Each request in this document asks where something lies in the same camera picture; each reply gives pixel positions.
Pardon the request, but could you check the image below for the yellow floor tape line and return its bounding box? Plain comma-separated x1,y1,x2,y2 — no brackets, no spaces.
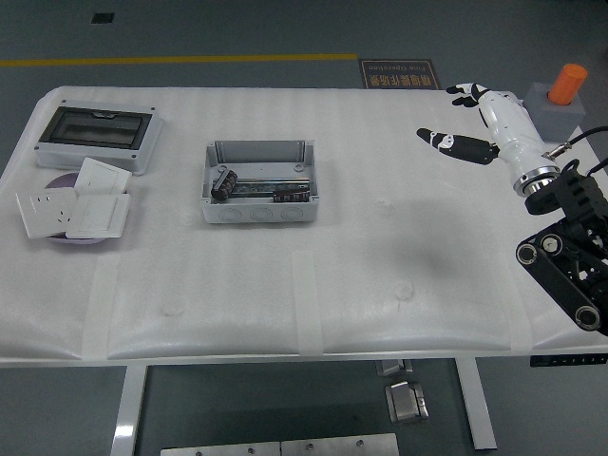
0,52,359,68

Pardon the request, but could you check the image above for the white table leg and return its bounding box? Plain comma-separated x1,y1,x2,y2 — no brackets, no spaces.
454,357,498,451
109,364,149,456

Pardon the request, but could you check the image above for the white foam mat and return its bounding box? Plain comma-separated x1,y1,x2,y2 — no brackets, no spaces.
0,85,608,361

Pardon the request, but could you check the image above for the orange cylinder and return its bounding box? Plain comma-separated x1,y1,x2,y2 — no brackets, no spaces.
546,63,589,107

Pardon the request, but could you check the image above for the black table control panel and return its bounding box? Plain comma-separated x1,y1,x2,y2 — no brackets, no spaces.
529,352,607,369

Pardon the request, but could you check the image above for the metal block with hinge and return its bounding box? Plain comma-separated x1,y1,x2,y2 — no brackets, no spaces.
384,380,430,426

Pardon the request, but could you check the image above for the black floor sign orange text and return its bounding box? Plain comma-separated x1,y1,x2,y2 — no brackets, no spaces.
357,58,443,91

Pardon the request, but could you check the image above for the small metal bracket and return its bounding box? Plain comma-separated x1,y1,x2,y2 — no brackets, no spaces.
375,359,414,378

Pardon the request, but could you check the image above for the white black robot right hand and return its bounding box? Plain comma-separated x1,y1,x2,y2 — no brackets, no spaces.
416,82,548,180

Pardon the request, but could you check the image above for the grey block holder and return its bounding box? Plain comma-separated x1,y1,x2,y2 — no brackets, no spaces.
522,82,587,143

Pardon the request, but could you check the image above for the white wall switch panel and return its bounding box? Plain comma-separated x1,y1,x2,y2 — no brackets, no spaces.
65,193,131,239
75,157,132,196

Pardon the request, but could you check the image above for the grey metal base plate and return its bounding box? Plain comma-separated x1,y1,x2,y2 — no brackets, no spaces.
280,432,401,456
160,442,282,456

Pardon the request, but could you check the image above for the open grey junction box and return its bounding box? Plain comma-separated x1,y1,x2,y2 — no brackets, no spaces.
199,139,318,225

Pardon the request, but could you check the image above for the white wall socket panel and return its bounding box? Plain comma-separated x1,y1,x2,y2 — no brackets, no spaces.
15,189,80,239

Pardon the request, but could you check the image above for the purple plate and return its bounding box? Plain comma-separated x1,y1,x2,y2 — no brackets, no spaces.
44,172,129,246

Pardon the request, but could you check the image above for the grey box with window lid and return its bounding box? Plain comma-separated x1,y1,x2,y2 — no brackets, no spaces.
33,99,165,178

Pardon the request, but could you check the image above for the metal mounting rail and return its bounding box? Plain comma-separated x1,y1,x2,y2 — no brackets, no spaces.
231,178,313,200

